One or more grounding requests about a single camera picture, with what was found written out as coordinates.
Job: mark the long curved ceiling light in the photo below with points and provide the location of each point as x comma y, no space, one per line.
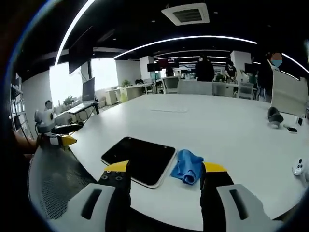
68,31
183,42

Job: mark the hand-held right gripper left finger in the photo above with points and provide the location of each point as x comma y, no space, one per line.
113,178

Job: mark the white ceiling air vent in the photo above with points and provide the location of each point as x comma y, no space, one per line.
185,14

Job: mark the white handheld controller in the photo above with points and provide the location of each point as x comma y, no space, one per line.
299,167

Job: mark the black and grey headset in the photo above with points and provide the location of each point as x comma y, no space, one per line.
275,116

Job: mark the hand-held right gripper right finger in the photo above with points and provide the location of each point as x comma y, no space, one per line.
217,178

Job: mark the blue cleaning cloth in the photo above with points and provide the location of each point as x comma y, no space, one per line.
187,164

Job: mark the black tablet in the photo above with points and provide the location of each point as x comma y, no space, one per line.
141,160

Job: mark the black phone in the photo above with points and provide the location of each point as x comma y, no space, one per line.
292,129

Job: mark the laptop stand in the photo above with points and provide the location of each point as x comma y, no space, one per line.
80,108

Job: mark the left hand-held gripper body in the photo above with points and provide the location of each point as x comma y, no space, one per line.
44,119

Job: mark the grey mesh office chair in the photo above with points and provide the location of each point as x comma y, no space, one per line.
58,174

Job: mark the open silver laptop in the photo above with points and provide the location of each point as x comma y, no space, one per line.
88,90

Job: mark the black hanging monitor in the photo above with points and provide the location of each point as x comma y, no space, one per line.
78,61

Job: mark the metal storage shelf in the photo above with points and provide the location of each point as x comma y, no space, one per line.
19,108

